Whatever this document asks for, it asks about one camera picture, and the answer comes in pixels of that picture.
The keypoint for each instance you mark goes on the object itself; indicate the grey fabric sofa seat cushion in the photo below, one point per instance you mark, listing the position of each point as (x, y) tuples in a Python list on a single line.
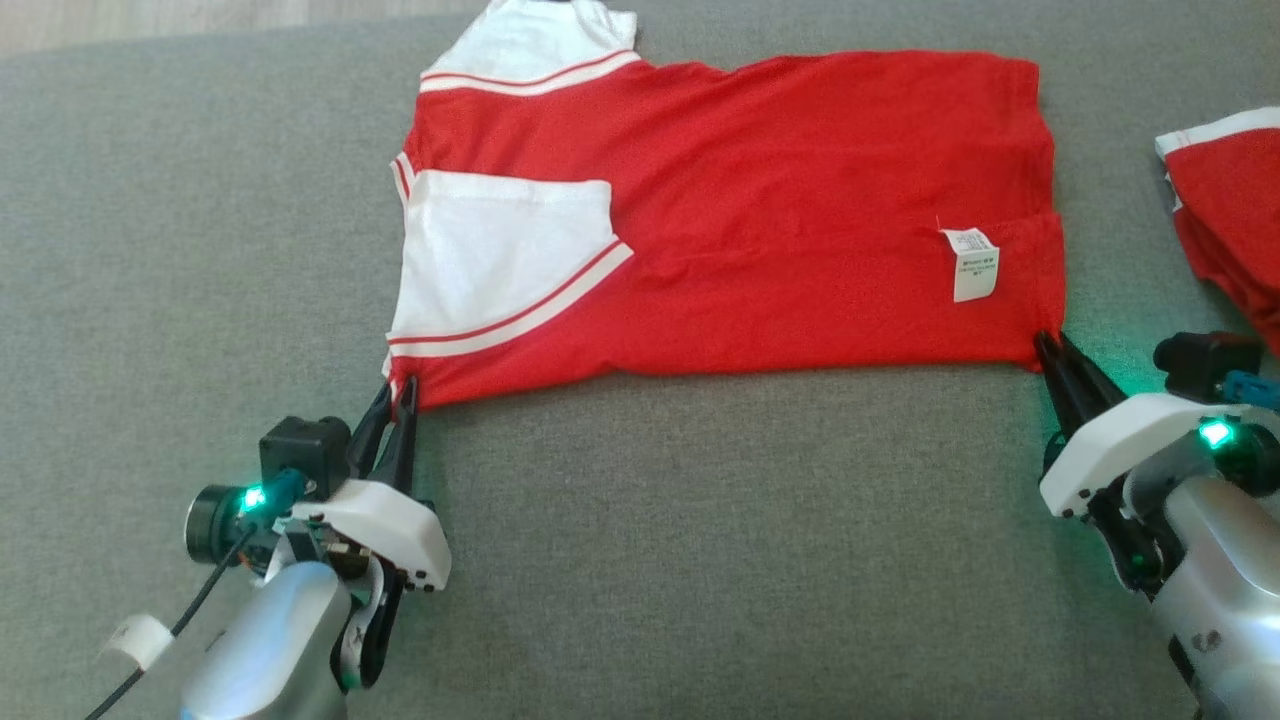
[(720, 560)]

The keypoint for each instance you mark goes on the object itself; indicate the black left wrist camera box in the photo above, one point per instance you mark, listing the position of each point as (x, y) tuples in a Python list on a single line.
[(305, 450)]

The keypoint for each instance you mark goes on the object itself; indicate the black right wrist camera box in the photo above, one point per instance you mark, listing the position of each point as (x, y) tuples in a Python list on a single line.
[(1200, 362)]

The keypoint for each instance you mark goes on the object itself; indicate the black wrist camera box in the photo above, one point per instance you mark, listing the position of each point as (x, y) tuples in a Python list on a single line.
[(305, 450), (1200, 362)]

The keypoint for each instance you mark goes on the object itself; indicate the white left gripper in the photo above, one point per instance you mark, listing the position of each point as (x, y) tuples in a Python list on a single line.
[(385, 525)]

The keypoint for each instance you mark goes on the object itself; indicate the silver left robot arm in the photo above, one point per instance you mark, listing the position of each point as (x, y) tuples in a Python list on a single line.
[(270, 640)]

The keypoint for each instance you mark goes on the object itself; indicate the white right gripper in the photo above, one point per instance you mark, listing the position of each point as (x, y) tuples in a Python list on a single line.
[(1120, 440)]

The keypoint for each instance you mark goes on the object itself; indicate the red garment with white band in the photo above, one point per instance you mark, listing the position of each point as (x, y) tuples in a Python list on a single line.
[(1235, 200)]

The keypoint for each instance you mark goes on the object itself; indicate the red T-shirt with white sleeves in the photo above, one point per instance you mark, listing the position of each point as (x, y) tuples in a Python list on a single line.
[(780, 200)]

